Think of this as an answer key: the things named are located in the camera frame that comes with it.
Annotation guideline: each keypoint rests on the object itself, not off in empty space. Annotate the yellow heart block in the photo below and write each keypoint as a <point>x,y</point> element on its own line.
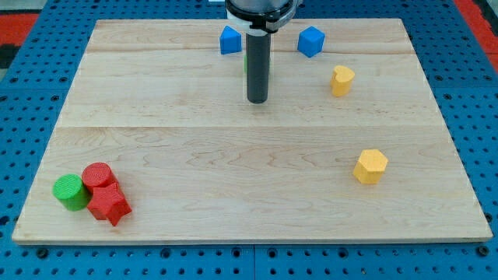
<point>341,80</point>

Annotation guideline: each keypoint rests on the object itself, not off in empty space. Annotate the blue triangular prism block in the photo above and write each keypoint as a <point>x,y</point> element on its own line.
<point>230,41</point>

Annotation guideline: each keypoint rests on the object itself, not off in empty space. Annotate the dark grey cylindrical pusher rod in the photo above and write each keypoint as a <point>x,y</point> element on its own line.
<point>257,68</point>

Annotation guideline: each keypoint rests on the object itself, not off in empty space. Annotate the green cylinder block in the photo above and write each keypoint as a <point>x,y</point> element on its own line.
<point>70,191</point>

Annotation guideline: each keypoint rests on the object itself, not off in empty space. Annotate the light wooden board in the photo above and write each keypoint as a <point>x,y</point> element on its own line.
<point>199,164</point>

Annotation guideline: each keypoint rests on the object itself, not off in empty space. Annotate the red cylinder block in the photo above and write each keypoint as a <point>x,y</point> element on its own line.
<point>97,175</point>

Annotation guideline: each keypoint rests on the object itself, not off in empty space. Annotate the red star block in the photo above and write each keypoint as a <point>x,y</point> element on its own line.
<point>109,203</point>

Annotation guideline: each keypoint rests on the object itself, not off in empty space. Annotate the yellow hexagon block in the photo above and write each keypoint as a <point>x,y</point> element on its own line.
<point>370,166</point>

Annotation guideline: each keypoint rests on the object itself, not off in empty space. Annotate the blue cube block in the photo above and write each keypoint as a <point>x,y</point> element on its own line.
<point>310,41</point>

